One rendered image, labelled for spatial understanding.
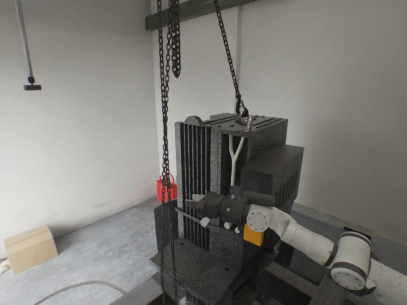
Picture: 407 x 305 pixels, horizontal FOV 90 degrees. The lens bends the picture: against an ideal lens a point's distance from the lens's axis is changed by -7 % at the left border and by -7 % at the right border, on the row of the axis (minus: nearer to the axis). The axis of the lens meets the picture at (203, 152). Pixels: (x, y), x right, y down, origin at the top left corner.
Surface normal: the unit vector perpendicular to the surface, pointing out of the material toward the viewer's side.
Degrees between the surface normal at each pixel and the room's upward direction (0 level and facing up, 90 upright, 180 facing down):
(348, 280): 107
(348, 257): 24
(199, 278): 0
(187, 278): 0
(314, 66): 90
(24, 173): 90
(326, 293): 0
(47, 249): 90
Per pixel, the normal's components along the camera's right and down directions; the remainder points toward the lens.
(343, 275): -0.59, 0.51
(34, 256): 0.72, 0.21
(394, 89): -0.70, 0.22
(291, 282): 0.00, -0.95
